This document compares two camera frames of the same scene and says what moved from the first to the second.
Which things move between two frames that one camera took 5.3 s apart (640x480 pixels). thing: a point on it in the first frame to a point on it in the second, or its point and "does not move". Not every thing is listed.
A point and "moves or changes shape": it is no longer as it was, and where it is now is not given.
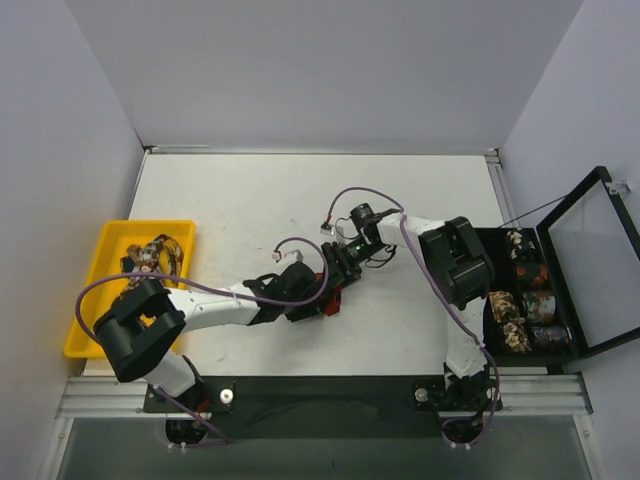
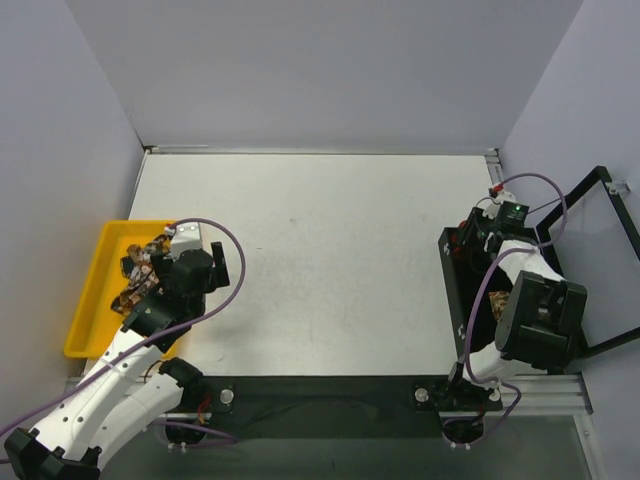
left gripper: (310, 298) to (161, 265)
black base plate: (324, 407) does not move
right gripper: (336, 265) to (473, 232)
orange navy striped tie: (332, 299) moves or changes shape
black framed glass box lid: (591, 246) does not move
